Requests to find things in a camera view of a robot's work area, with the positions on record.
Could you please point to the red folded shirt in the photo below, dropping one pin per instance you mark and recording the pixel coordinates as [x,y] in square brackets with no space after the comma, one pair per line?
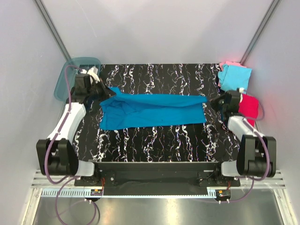
[248,107]

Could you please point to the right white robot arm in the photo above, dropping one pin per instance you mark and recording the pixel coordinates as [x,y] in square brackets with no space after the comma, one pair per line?
[257,154]

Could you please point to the teal plastic bin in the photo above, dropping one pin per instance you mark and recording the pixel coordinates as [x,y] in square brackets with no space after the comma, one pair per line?
[72,68]

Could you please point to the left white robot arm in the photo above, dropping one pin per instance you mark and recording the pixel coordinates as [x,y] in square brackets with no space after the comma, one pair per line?
[56,154]

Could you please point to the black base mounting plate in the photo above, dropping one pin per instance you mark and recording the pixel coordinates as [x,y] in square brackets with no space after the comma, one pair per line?
[157,177]

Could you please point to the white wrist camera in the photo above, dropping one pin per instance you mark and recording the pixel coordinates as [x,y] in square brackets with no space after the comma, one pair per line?
[241,92]
[92,72]

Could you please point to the blue t shirt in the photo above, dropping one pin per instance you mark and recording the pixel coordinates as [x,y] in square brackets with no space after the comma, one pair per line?
[150,110]

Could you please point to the white slotted cable duct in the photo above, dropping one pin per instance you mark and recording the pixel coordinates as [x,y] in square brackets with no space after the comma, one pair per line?
[97,193]

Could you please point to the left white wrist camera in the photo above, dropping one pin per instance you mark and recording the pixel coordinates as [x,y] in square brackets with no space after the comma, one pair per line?
[92,72]

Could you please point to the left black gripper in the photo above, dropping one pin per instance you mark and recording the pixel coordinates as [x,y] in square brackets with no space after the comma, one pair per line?
[107,93]

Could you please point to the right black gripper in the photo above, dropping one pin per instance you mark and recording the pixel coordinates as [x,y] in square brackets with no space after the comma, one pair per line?
[213,101]

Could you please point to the light blue folded shirt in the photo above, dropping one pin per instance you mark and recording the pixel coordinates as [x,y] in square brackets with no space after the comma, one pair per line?
[233,77]

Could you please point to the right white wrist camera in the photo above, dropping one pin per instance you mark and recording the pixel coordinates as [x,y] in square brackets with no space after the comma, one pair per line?
[241,92]

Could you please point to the pink folded shirt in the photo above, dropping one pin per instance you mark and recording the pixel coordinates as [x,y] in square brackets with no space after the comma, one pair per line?
[228,64]

